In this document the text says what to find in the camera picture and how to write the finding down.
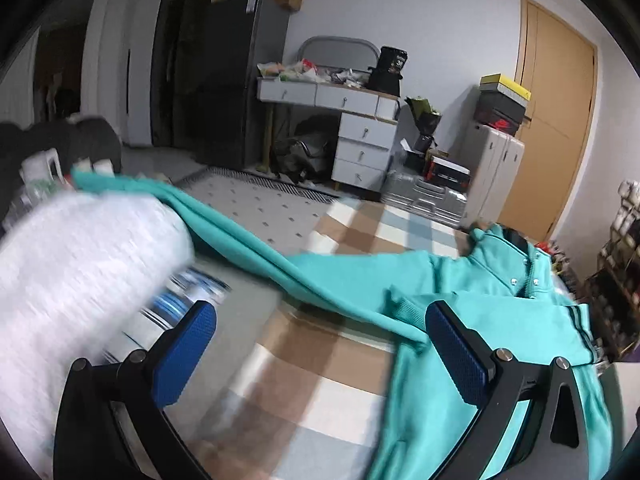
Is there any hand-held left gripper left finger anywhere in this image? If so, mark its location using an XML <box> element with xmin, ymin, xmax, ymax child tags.
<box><xmin>52</xmin><ymin>300</ymin><xmax>218</xmax><ymax>480</ymax></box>

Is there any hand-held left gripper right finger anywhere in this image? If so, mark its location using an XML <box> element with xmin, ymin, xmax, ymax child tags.
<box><xmin>425</xmin><ymin>301</ymin><xmax>588</xmax><ymax>480</ymax></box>

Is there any teal hoodie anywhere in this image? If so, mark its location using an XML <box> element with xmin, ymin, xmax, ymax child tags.
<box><xmin>70</xmin><ymin>167</ymin><xmax>616</xmax><ymax>480</ymax></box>

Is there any checkered blanket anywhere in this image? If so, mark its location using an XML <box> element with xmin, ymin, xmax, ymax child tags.
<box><xmin>160</xmin><ymin>199</ymin><xmax>481</xmax><ymax>480</ymax></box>

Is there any white garment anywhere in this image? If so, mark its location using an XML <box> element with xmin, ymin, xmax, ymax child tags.
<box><xmin>0</xmin><ymin>192</ymin><xmax>196</xmax><ymax>466</ymax></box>

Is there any dotted rug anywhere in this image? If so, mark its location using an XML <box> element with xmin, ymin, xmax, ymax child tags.
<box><xmin>177</xmin><ymin>167</ymin><xmax>346</xmax><ymax>261</ymax></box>

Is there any silver suitcase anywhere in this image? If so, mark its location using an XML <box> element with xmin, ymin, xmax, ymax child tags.
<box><xmin>381</xmin><ymin>170</ymin><xmax>468</xmax><ymax>231</ymax></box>

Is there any wooden shoe rack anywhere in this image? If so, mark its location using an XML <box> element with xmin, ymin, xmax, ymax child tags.
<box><xmin>585</xmin><ymin>180</ymin><xmax>640</xmax><ymax>361</ymax></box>

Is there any black striped shoe box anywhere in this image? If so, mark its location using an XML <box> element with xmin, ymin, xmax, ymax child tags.
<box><xmin>425</xmin><ymin>152</ymin><xmax>473</xmax><ymax>193</ymax></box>

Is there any white cabinet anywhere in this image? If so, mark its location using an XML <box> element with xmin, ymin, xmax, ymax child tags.
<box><xmin>462</xmin><ymin>122</ymin><xmax>526</xmax><ymax>228</ymax></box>

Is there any white plastic bottle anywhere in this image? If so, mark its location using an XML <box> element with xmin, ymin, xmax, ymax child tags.
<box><xmin>22</xmin><ymin>149</ymin><xmax>63</xmax><ymax>183</ymax></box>

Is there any black bag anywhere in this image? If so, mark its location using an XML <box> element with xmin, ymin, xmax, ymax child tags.
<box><xmin>272</xmin><ymin>115</ymin><xmax>341</xmax><ymax>186</ymax></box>

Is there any black chair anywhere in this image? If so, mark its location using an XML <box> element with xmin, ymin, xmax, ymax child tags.
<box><xmin>0</xmin><ymin>115</ymin><xmax>123</xmax><ymax>201</ymax></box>

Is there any black wrapped flower bouquet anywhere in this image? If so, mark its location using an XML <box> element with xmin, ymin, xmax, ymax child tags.
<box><xmin>404</xmin><ymin>95</ymin><xmax>443</xmax><ymax>153</ymax></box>

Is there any black shoe box red logo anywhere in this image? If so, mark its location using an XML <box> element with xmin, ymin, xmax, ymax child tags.
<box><xmin>472</xmin><ymin>107</ymin><xmax>524</xmax><ymax>136</ymax></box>

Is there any white desk with drawers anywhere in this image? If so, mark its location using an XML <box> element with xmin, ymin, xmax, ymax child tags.
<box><xmin>256</xmin><ymin>77</ymin><xmax>401</xmax><ymax>193</ymax></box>

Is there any wooden door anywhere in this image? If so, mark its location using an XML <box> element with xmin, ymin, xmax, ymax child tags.
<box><xmin>497</xmin><ymin>0</ymin><xmax>599</xmax><ymax>243</ymax></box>

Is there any grey shoe box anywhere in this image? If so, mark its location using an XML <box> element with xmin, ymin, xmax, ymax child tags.
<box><xmin>477</xmin><ymin>92</ymin><xmax>527</xmax><ymax>112</ymax></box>

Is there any black refrigerator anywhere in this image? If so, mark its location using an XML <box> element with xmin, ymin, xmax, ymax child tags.
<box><xmin>192</xmin><ymin>0</ymin><xmax>291</xmax><ymax>168</ymax></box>

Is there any yellow shoe box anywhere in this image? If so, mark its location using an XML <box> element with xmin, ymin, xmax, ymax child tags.
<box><xmin>479</xmin><ymin>74</ymin><xmax>532</xmax><ymax>106</ymax></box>

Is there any dark wardrobe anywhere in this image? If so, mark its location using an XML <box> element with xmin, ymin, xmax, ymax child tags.
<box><xmin>150</xmin><ymin>0</ymin><xmax>256</xmax><ymax>148</ymax></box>

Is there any white wardrobe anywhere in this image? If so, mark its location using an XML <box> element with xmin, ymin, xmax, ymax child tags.
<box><xmin>80</xmin><ymin>0</ymin><xmax>173</xmax><ymax>148</ymax></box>

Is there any pile of snack packets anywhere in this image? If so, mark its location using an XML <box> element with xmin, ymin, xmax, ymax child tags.
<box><xmin>257</xmin><ymin>59</ymin><xmax>373</xmax><ymax>88</ymax></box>

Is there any white curtain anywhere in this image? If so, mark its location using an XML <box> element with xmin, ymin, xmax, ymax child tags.
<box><xmin>0</xmin><ymin>35</ymin><xmax>43</xmax><ymax>128</ymax></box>

